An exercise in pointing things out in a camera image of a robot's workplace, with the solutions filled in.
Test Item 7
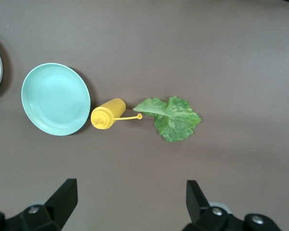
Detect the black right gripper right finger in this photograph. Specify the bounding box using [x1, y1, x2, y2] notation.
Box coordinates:
[183, 180, 282, 231]

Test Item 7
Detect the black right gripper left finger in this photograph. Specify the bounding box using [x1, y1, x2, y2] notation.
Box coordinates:
[0, 178, 78, 231]

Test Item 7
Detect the green lettuce leaf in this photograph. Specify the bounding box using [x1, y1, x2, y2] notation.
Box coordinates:
[132, 95, 201, 143]

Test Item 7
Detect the mint green plate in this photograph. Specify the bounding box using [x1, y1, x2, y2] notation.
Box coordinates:
[21, 63, 92, 137]

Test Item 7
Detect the yellow mustard squeeze bottle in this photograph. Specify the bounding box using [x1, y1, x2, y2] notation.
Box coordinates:
[90, 97, 143, 130]

